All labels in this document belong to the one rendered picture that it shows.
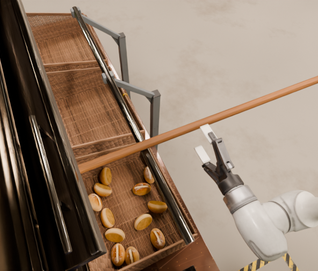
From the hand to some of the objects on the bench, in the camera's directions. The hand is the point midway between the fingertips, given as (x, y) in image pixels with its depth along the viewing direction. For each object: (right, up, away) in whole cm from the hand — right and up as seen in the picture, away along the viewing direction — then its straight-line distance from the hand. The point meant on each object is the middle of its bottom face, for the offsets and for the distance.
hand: (202, 139), depth 95 cm
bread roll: (-39, -41, +45) cm, 72 cm away
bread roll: (-36, -49, +39) cm, 73 cm away
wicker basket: (-31, -38, +48) cm, 69 cm away
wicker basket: (-56, +8, +76) cm, 95 cm away
